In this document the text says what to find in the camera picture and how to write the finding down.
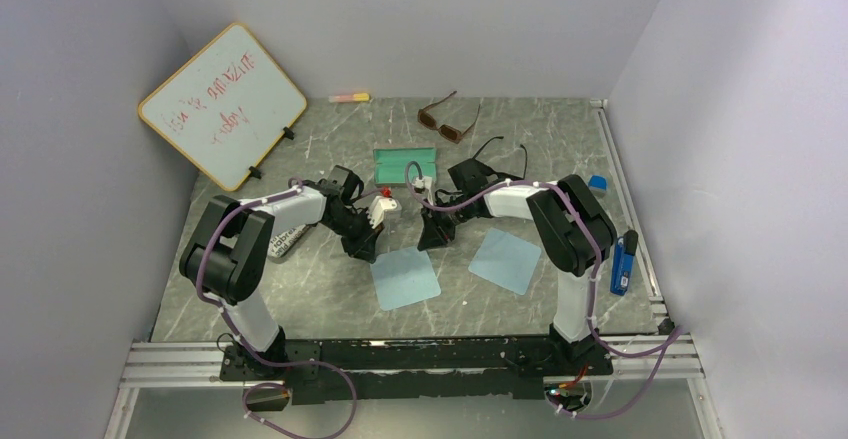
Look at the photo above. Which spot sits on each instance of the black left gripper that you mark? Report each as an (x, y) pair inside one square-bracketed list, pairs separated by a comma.
[(364, 247)]

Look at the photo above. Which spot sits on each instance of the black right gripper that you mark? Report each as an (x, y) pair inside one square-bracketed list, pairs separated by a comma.
[(435, 232)]

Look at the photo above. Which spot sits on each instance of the light blue cloth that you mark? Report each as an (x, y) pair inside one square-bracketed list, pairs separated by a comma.
[(404, 277), (506, 261)]

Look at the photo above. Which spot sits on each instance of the black sunglasses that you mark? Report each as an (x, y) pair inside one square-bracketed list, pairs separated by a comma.
[(503, 171)]

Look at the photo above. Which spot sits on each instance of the green lined glasses case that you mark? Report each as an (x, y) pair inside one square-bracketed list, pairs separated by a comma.
[(390, 163)]

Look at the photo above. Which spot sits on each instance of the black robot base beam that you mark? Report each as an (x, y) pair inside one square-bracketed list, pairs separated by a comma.
[(519, 366)]

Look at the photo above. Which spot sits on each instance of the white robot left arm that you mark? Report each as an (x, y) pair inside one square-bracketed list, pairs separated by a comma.
[(227, 252)]

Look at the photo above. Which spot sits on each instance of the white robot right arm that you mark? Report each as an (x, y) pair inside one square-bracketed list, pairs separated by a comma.
[(576, 232)]

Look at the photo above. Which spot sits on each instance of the brown sunglasses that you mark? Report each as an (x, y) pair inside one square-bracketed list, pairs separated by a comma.
[(446, 131)]

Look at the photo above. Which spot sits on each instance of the pink yellow marker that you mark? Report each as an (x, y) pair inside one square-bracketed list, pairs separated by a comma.
[(350, 98)]

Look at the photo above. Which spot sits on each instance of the blue whiteboard eraser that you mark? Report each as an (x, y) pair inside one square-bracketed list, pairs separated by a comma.
[(598, 185)]

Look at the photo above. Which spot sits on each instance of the yellow framed whiteboard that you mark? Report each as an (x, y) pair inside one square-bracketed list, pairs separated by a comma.
[(226, 108)]

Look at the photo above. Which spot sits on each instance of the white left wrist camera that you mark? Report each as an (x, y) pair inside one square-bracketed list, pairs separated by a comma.
[(382, 208)]

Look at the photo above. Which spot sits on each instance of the aluminium frame rail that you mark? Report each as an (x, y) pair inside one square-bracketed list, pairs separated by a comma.
[(172, 365)]

